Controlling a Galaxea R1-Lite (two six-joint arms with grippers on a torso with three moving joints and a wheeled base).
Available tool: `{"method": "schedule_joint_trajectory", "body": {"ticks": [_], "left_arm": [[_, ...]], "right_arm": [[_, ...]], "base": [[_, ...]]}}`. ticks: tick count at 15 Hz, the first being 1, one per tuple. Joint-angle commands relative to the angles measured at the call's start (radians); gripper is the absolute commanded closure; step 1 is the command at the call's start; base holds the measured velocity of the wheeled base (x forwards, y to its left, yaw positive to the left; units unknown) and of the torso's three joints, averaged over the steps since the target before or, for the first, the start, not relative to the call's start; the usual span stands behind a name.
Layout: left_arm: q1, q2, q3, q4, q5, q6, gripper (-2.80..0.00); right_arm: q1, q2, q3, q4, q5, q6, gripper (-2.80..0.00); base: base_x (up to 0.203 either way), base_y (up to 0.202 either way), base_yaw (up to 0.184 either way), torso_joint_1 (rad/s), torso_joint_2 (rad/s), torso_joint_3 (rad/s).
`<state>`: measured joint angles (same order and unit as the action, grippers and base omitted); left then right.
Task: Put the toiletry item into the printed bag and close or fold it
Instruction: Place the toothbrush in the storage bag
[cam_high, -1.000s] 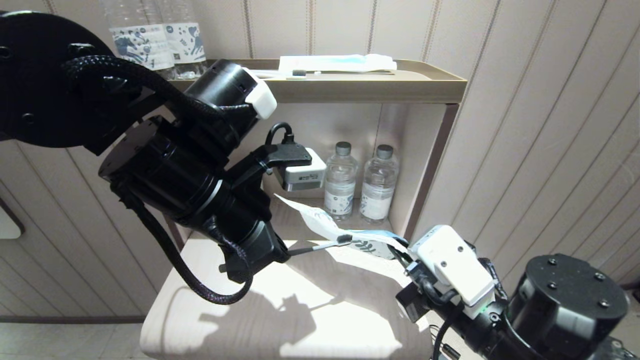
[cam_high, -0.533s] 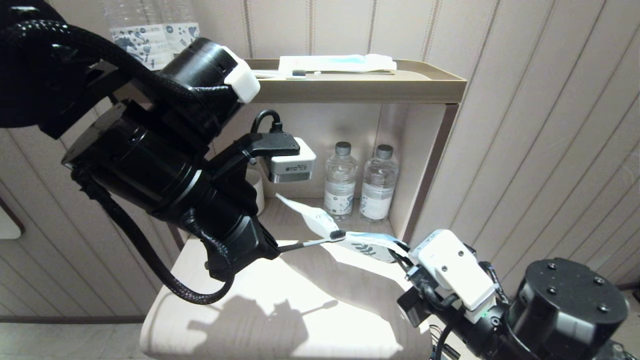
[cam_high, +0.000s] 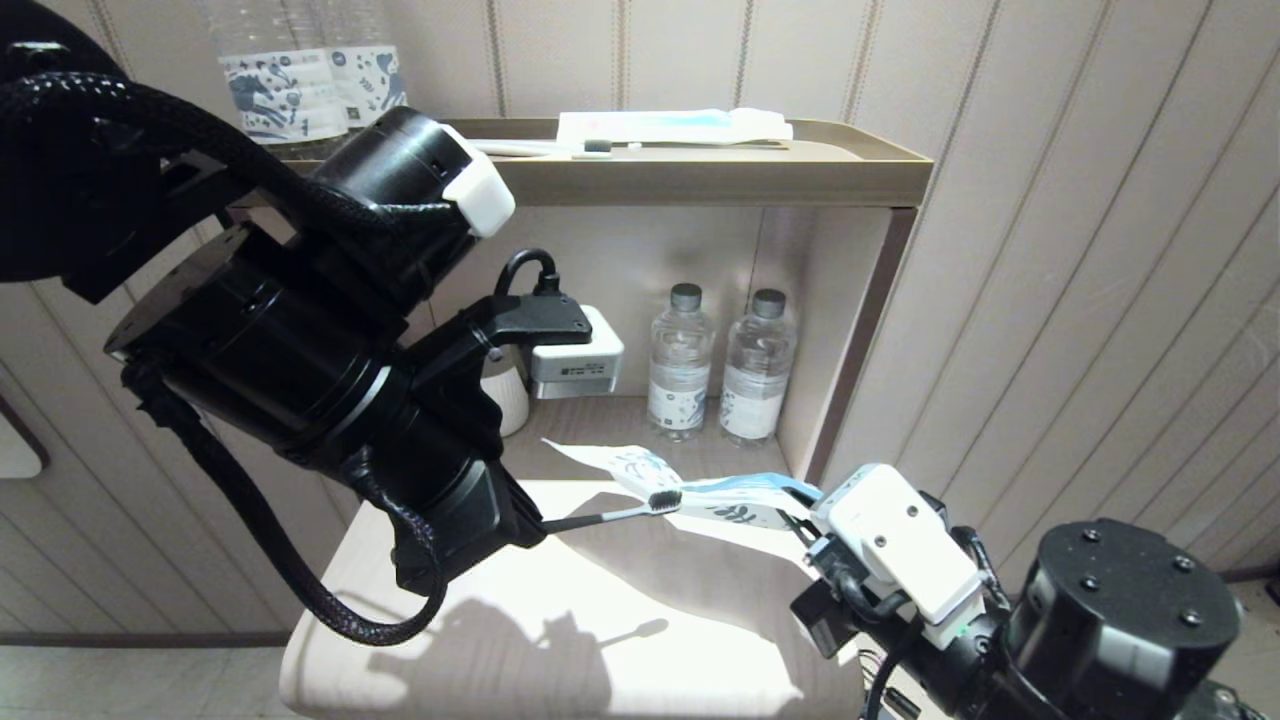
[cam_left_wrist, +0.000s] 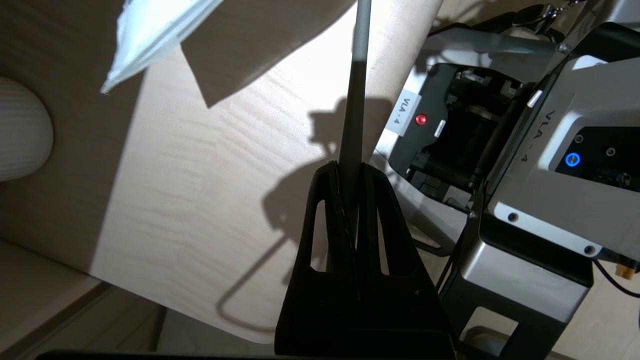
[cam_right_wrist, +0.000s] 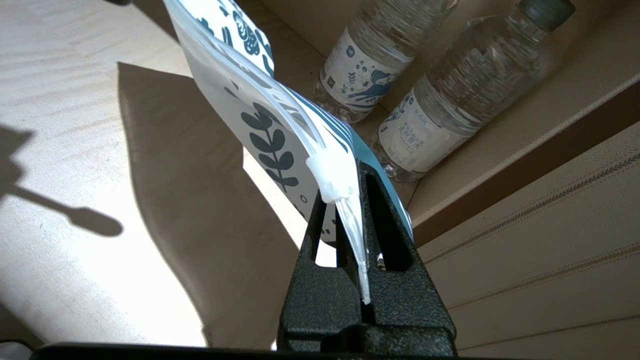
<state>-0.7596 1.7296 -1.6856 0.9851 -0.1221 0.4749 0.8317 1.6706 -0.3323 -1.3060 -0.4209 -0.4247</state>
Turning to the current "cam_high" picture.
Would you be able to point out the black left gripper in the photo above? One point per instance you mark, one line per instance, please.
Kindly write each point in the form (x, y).
(460, 530)

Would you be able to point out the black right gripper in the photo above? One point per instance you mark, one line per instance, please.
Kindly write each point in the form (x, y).
(840, 625)

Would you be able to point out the white blue plastic wrapper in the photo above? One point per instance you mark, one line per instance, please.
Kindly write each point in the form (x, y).
(720, 500)

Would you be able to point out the pale green toothbrush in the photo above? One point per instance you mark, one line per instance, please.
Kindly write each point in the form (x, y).
(620, 514)

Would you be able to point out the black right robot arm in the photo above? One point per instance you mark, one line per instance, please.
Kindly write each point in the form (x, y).
(1120, 630)

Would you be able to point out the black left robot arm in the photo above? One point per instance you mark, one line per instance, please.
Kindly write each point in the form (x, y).
(280, 350)

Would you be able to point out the white ribbed mug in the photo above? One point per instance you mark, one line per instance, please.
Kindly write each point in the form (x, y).
(510, 400)

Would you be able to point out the small clear water bottle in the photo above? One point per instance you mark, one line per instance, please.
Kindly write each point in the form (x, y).
(680, 375)
(757, 385)

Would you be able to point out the black key bunch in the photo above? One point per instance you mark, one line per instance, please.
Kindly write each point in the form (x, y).
(898, 705)

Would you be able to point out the brown open shelf unit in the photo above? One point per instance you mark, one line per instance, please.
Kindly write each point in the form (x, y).
(700, 182)

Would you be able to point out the white toothbrush dark bristles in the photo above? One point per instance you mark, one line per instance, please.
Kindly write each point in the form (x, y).
(540, 148)

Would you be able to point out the large clear water bottle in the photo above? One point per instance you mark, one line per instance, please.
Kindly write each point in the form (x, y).
(375, 85)
(280, 95)

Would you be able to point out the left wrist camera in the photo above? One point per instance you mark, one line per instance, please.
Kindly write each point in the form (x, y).
(580, 365)

